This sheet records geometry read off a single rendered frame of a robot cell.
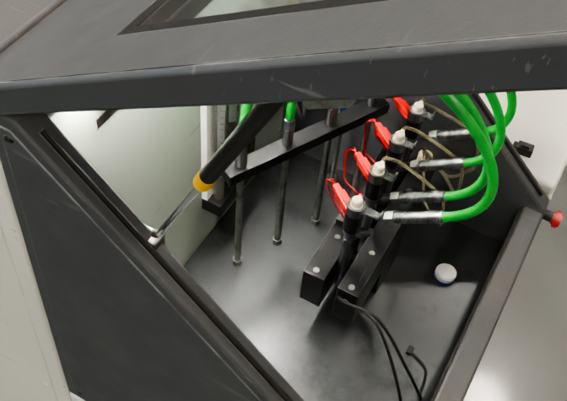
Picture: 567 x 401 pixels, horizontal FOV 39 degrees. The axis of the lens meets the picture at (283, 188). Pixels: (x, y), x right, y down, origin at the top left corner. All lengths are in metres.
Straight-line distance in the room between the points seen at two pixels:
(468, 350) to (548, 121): 0.54
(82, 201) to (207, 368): 0.27
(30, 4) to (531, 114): 1.04
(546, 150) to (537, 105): 0.12
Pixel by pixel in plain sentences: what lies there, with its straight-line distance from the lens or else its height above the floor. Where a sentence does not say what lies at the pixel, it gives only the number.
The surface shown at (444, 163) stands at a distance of 1.31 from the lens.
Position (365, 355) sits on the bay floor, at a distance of 1.42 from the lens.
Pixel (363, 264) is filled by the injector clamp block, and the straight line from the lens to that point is 1.34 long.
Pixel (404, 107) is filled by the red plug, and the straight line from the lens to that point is 1.41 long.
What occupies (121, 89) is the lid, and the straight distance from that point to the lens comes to 0.69.
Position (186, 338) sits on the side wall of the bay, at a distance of 1.00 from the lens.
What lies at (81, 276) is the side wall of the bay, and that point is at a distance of 1.04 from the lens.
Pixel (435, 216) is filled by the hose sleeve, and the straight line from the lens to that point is 1.15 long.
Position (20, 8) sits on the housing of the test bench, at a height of 1.50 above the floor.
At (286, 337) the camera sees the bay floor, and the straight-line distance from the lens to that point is 1.42.
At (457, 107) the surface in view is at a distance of 1.01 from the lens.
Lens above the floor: 2.06
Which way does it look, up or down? 50 degrees down
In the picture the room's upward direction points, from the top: 6 degrees clockwise
